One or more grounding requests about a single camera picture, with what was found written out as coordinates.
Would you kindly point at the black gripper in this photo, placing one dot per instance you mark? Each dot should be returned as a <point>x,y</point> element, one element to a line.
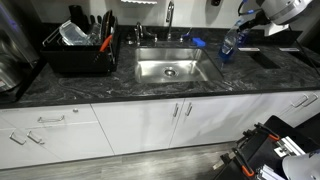
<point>261,21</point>

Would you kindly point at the clear bottle with blue liquid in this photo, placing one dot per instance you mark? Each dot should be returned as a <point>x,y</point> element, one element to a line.
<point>230,41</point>

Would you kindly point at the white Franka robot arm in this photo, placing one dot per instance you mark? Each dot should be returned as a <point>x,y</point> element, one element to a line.
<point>286,10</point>

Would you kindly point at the white brown label strip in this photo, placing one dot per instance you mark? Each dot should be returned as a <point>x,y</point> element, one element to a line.
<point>248,49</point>
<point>289,49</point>

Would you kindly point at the blue sponge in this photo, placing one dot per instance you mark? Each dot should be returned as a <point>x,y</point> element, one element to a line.
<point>199,42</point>

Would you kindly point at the tall chrome faucet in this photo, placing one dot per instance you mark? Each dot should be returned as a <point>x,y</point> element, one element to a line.
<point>170,20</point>

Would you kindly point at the stainless steel sink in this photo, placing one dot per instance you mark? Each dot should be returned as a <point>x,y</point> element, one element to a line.
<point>150,66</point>

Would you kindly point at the black orange bar clamp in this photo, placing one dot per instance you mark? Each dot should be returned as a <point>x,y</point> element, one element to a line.
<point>266,130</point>
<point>245,165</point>

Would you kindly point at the stainless paper towel dispenser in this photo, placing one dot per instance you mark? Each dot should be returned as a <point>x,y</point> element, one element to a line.
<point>138,1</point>

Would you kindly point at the aluminium extrusion bar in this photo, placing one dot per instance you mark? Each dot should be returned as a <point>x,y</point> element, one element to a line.
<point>289,146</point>
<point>270,172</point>

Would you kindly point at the black robot cart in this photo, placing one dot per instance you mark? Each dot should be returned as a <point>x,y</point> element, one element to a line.
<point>263,156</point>

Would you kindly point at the black plate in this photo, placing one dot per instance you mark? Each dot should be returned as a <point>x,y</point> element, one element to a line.
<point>107,23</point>

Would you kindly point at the white lower cabinet run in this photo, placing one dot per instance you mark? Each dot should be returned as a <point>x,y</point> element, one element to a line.
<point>140,123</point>

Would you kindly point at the clear drinking glass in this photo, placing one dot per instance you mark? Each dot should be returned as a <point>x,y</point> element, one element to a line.
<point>95,33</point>

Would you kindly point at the black dish rack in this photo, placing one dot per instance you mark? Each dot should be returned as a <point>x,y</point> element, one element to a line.
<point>76,58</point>

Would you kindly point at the clear plastic container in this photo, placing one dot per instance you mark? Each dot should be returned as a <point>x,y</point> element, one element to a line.
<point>73,35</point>

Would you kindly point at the round drawer lock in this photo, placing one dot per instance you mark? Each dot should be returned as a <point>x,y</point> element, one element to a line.
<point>75,110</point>

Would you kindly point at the stainless coffee machine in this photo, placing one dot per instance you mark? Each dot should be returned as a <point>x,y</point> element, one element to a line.
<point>16,36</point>

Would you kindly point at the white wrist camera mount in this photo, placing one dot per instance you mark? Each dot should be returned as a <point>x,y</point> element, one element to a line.
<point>276,29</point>

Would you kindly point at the black wall soap dispenser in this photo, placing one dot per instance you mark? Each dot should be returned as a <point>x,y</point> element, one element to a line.
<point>216,2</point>

